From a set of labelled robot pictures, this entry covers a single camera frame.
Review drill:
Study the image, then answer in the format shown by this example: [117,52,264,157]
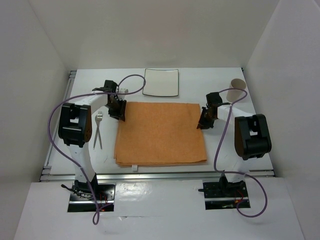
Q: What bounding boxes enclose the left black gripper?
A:
[104,98,126,121]

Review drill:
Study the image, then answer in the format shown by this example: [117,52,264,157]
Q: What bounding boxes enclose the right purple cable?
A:
[214,87,268,218]

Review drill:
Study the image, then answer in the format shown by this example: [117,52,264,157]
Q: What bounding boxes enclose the orange cloth placemat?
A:
[114,102,207,166]

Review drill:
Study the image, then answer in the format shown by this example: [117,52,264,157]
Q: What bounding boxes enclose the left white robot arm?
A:
[58,80,129,200]

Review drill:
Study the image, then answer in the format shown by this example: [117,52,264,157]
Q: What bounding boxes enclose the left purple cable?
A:
[47,74,147,225]

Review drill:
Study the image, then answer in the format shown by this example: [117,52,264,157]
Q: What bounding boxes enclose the white square plate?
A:
[142,68,179,97]

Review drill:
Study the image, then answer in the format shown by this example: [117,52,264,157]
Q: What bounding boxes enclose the silver fork left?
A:
[92,111,103,150]

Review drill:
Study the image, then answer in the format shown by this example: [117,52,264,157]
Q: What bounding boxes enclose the purple cable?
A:
[214,87,268,218]
[47,74,147,225]

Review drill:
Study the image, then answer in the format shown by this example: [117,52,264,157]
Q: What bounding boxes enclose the aluminium rail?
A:
[39,69,275,183]

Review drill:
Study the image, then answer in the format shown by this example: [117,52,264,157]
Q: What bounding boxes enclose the beige paper cup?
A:
[226,78,247,103]

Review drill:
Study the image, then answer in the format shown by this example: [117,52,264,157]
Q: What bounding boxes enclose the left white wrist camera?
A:
[118,88,129,95]

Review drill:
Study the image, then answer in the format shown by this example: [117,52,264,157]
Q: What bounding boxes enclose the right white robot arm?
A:
[197,90,272,196]

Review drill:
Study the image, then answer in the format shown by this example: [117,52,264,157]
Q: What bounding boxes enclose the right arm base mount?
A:
[198,176,251,210]

